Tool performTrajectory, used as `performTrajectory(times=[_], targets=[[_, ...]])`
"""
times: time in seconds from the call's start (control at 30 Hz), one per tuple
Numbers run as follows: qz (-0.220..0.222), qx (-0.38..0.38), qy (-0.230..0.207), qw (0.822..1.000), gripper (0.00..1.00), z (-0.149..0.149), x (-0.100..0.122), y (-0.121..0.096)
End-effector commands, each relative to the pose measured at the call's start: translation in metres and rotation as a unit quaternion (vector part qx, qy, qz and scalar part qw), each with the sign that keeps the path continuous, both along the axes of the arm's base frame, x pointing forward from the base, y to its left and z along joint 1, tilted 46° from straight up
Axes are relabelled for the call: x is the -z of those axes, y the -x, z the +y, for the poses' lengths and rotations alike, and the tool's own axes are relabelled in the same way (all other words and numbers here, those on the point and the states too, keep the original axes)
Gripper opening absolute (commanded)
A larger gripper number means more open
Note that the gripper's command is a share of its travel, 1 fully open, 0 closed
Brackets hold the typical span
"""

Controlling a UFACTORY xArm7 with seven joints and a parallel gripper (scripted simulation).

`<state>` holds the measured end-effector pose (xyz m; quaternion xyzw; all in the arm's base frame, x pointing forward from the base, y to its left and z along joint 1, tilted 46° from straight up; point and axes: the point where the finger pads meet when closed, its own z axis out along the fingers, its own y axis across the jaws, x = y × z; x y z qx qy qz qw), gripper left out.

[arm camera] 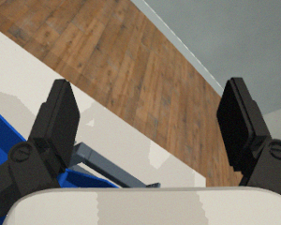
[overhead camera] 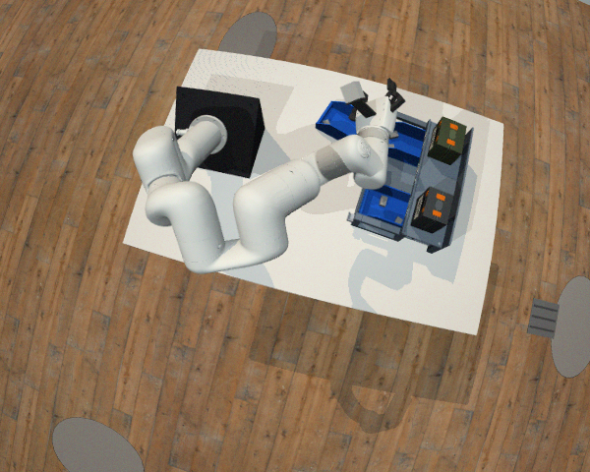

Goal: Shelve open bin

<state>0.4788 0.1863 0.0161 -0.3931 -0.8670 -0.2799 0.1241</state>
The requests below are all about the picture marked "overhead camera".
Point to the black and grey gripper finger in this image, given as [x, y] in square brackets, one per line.
[353, 113]
[397, 100]

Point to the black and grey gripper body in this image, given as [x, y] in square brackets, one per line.
[385, 119]

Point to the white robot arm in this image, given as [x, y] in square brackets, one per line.
[260, 206]

